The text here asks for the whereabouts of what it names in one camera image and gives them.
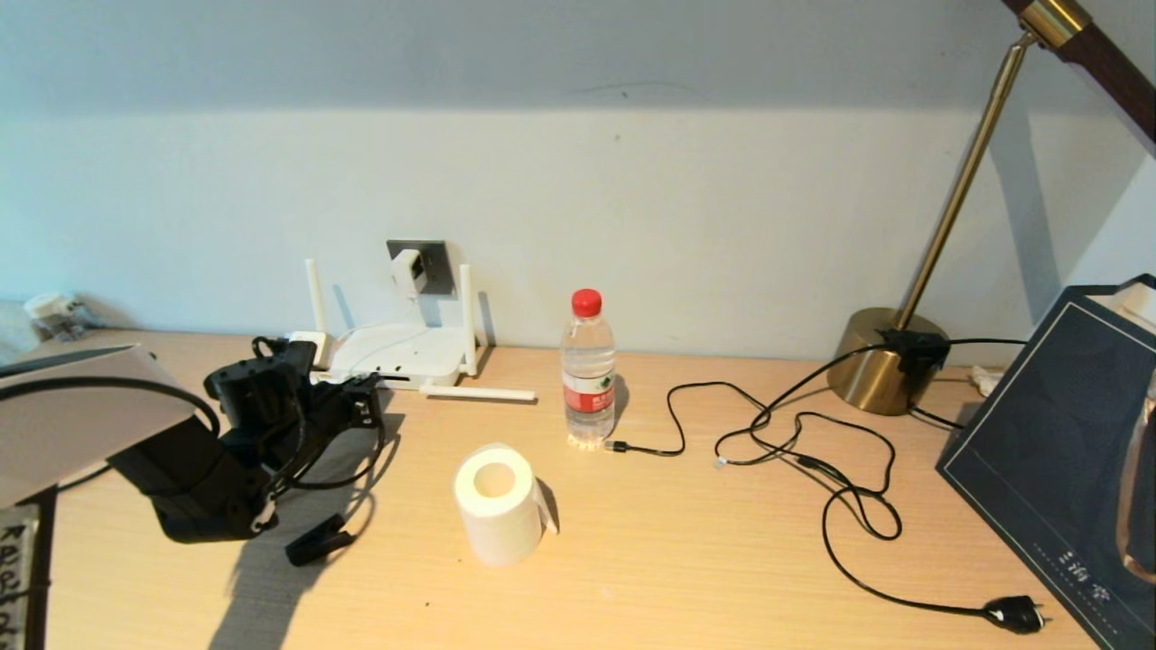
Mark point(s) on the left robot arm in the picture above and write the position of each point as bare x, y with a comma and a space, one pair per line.
90, 424

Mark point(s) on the black plastic clip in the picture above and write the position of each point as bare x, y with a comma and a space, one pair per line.
318, 543

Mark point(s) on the dark blue gift bag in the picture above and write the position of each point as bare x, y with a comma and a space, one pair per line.
1039, 451

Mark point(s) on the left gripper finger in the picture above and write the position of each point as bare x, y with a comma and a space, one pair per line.
368, 413
363, 385

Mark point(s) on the water bottle red cap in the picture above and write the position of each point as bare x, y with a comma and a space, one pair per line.
589, 397

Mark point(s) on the white power adapter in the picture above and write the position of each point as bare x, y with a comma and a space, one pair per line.
408, 271

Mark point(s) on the grey wall socket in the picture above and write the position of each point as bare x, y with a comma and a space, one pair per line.
441, 269

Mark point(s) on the brass desk lamp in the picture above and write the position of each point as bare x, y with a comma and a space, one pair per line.
871, 370

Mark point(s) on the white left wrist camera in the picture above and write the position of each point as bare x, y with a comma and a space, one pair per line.
316, 348

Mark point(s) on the small white connector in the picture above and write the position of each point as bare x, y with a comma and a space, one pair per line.
986, 379

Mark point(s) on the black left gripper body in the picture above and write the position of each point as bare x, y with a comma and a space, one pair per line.
266, 397

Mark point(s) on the white toilet paper roll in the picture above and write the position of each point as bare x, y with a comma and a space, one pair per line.
498, 531

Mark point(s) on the white router with antennas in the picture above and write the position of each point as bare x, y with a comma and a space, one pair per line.
424, 352

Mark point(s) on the black adapter on lamp base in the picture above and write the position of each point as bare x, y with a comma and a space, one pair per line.
917, 348

